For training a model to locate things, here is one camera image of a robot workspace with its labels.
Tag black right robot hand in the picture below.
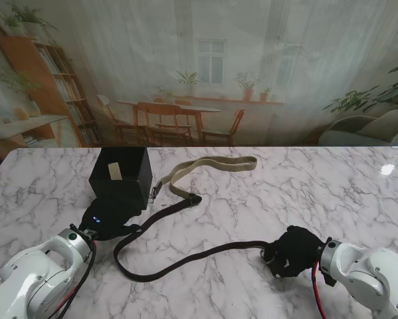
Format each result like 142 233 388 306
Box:
263 225 326 279

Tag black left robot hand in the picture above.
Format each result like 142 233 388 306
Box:
80 195 146 242

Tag beige woven belt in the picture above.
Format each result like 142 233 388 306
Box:
107 161 124 181
148 155 258 204

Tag black belt with silver buckle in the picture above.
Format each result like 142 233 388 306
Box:
113 193 272 283

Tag black belt storage box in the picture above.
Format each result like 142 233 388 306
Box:
88 147 153 211

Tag printed room scene backdrop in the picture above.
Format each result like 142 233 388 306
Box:
0 0 398 149

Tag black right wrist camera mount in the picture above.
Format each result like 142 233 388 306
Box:
323 268 338 288

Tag right arm red black cables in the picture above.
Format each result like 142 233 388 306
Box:
311 262 329 319

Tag arm red black cables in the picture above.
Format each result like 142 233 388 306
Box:
49 241 98 319
311 262 329 319

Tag left arm red black cables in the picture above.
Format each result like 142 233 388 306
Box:
49 241 98 319

